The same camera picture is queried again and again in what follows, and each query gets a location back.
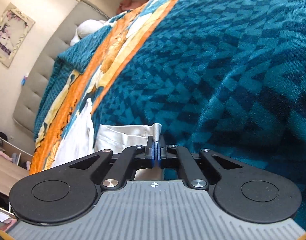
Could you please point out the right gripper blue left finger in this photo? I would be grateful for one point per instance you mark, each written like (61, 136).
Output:
(127, 163)

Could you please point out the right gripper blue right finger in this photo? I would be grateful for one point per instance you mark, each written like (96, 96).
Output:
(180, 159)

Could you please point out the white garment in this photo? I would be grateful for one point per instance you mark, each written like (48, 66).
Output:
(81, 139)

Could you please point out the teal orange floral blanket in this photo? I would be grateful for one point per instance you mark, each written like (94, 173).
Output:
(227, 75)

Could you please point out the grey tufted headboard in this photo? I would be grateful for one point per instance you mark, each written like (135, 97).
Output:
(32, 91)

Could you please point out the wooden open wardrobe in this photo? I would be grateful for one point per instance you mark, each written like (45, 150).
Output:
(14, 165)

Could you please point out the small blue item on headboard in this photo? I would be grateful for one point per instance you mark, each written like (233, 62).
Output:
(24, 79)

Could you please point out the white pillow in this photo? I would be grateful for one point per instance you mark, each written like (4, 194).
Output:
(86, 28)

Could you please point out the pink cloth bundle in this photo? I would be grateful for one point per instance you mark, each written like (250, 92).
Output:
(126, 5)

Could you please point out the framed floral wall picture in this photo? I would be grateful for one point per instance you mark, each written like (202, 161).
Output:
(14, 27)

